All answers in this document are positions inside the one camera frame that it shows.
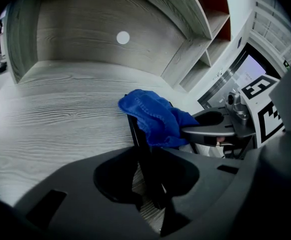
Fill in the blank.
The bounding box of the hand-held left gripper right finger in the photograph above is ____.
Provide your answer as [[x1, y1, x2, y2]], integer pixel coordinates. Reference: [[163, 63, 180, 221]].
[[155, 147, 258, 235]]

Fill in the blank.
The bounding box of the white framed window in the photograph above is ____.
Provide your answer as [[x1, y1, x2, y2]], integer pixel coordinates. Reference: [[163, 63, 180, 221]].
[[250, 0, 291, 60]]

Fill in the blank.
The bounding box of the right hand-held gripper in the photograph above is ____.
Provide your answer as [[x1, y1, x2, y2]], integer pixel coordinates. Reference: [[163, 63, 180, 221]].
[[180, 75, 286, 150]]

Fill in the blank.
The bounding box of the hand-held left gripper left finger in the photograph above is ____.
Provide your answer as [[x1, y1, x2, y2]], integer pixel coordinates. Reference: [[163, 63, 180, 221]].
[[12, 146, 161, 240]]

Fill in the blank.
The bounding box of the grey wooden shelf unit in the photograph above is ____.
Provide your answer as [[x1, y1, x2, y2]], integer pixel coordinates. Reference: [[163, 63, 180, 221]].
[[5, 0, 233, 94]]

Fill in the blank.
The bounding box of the black framed glass door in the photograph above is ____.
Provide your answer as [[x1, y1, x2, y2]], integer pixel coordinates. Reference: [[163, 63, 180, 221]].
[[197, 42, 283, 110]]

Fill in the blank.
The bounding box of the blue cloth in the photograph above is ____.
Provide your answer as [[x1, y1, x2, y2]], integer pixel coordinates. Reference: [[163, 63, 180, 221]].
[[117, 88, 201, 149]]

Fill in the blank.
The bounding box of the white round disc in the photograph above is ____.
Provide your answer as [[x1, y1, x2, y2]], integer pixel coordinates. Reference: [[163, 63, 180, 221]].
[[116, 30, 131, 45]]

